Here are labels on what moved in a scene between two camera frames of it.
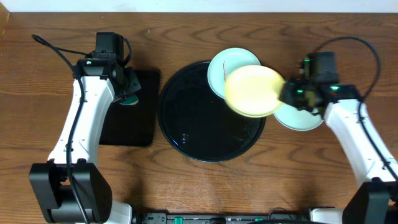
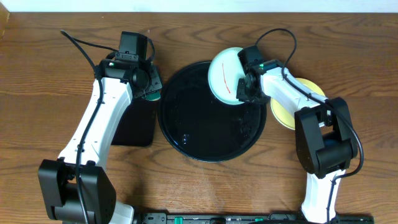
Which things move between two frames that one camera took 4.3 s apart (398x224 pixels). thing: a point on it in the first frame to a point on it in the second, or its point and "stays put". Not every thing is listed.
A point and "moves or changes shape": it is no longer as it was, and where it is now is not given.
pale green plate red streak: x=226 y=61 stays put
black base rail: x=165 y=218 stays put
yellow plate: x=252 y=91 to x=286 y=117
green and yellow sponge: x=130 y=99 moves or changes shape
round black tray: x=199 y=124 stays put
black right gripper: x=286 y=95 to x=241 y=95
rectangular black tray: x=135 y=124 stays put
